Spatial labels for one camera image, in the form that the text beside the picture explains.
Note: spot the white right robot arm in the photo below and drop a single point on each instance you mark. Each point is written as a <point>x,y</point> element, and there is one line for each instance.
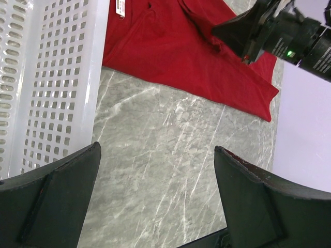
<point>279,28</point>

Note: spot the red t shirt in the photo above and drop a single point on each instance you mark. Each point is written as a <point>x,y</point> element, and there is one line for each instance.
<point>170,43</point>

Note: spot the white plastic basket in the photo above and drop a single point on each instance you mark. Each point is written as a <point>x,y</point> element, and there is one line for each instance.
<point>51,55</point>

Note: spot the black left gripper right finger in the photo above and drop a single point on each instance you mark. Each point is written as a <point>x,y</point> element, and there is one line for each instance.
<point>264,210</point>

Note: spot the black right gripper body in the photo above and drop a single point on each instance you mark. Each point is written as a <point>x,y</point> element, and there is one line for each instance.
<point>242,34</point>

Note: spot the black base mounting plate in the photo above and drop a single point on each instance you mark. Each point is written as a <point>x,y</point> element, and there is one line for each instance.
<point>218,239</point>

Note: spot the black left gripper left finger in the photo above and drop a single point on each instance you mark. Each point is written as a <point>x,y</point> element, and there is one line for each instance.
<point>46,207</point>

